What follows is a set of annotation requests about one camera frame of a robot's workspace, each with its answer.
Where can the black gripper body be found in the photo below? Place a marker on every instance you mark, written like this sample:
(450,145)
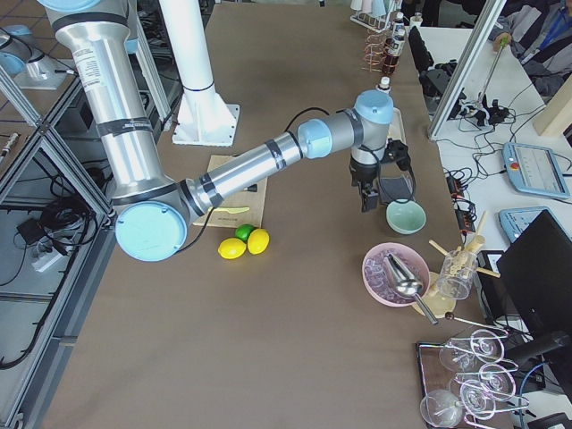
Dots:
(362,175)

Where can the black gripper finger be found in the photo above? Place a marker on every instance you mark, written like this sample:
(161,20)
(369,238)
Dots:
(369,197)

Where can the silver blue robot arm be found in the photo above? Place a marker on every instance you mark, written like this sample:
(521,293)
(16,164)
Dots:
(155,211)

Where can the cream serving tray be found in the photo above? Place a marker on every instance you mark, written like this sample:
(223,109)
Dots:
(396,129)

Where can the tea bottle in rack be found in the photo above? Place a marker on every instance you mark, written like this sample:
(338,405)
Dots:
(392,52)

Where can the tea bottle at edge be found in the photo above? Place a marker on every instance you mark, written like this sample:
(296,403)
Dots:
(397,24)

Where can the grey folded cloth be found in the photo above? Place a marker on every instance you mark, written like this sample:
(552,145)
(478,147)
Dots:
(396,188)

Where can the mint green bowl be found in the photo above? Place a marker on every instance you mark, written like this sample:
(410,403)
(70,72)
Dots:
(405,217)

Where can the pink bowl with ice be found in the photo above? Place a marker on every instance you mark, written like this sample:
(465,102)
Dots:
(376,280)

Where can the steel ice scoop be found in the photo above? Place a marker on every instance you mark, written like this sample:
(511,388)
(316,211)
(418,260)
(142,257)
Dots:
(406,284)

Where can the wooden cutting board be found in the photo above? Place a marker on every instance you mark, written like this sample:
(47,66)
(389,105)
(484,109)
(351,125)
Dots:
(256,202)

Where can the upper yellow lemon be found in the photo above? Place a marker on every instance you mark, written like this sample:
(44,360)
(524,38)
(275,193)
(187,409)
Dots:
(258,241)

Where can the yellow lemon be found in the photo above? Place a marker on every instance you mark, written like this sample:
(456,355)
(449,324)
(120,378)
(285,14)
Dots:
(258,241)
(232,248)

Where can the glass mug on stand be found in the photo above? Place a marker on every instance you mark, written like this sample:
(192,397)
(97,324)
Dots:
(456,277)

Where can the wooden mug stand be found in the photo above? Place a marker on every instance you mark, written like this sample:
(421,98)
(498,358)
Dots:
(439,304)

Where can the green lime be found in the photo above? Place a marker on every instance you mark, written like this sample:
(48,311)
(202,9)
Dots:
(243,231)

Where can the yellow plastic knife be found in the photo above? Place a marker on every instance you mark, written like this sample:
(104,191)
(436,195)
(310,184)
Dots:
(232,210)

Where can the lower yellow lemon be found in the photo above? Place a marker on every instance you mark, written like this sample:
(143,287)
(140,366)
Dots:
(232,248)

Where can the blue teach pendant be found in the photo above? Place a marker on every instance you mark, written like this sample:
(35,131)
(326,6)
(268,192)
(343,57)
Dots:
(535,170)
(514,221)

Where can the pastel cup rack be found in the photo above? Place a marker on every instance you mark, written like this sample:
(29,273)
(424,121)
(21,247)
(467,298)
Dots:
(374,15)

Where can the black monitor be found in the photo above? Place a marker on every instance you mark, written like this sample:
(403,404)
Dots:
(536,272)

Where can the wine glass rack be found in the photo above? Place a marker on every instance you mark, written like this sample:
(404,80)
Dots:
(467,381)

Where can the copper wire bottle rack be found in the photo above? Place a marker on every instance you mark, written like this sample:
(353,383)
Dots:
(374,53)

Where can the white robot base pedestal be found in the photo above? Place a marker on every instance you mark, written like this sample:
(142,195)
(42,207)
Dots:
(204,119)

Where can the aluminium frame post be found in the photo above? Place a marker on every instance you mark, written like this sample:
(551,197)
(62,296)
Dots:
(479,35)

